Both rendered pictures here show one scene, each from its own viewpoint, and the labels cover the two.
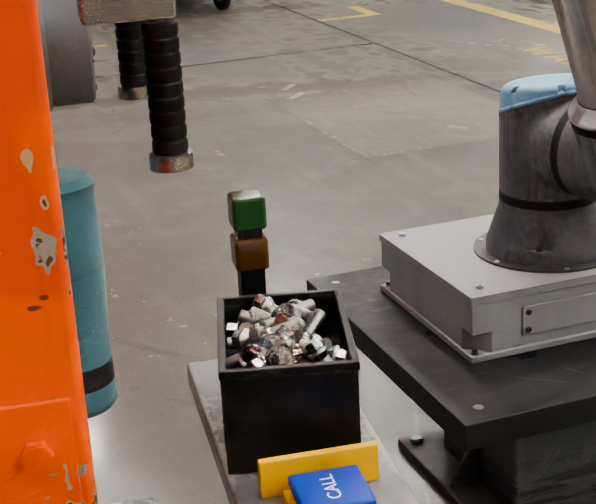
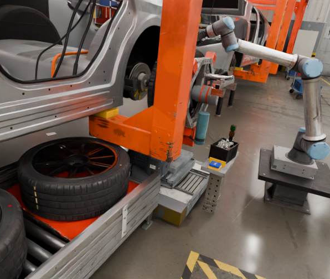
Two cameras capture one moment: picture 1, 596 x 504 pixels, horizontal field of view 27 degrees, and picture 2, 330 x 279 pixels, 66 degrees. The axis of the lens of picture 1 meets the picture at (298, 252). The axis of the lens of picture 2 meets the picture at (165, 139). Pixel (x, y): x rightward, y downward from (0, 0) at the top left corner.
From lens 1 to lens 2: 0.83 m
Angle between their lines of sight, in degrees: 35
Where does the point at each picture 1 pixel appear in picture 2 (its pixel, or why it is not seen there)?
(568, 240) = (299, 157)
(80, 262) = (202, 124)
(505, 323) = (279, 165)
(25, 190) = (174, 108)
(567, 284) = (294, 164)
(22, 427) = (167, 132)
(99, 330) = (202, 134)
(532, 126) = (300, 135)
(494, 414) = (265, 176)
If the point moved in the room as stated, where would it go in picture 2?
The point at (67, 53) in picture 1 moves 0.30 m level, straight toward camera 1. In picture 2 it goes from (213, 97) to (197, 104)
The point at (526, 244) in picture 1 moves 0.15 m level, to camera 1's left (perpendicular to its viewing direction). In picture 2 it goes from (292, 155) to (274, 149)
